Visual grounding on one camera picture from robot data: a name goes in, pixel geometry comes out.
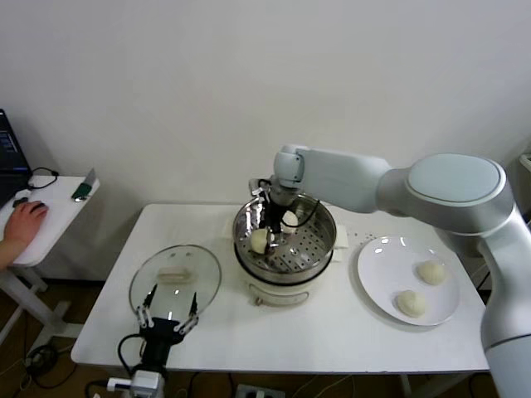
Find black cable on side table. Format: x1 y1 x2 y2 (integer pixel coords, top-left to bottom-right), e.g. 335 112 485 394
27 167 60 192

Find black laptop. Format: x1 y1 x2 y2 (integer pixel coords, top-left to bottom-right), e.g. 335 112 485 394
0 108 33 211

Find black floor cable coil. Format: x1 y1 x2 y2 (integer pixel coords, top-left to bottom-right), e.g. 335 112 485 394
16 343 84 391

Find grey floor power strip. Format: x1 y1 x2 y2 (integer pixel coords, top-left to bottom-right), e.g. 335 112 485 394
235 384 287 398

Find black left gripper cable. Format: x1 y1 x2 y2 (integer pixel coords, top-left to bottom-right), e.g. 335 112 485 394
85 333 146 398

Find person's forearm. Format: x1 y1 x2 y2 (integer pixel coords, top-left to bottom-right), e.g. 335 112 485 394
0 238 24 269

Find white side table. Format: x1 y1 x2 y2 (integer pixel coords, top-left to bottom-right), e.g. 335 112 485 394
0 176 101 345

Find glass lid with white handle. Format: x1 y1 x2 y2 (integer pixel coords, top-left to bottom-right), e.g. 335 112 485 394
129 245 222 328

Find person's bare hand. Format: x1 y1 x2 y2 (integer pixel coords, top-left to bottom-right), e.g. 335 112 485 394
3 201 50 250

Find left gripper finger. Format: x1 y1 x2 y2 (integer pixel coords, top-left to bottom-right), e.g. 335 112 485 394
173 292 200 334
135 284 158 328

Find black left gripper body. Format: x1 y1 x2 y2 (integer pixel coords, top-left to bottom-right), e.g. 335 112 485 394
139 318 186 368

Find white electric cooker pot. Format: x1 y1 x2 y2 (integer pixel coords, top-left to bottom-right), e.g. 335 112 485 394
222 215 348 308

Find white round plate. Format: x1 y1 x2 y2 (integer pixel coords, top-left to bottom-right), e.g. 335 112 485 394
357 235 460 327

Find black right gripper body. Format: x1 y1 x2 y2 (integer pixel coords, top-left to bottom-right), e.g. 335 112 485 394
264 197 287 234

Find perforated steel steamer basket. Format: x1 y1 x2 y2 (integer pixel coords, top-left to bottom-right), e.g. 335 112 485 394
231 191 337 287

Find green handled knife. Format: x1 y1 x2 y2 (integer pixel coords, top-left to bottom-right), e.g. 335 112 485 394
71 168 97 204

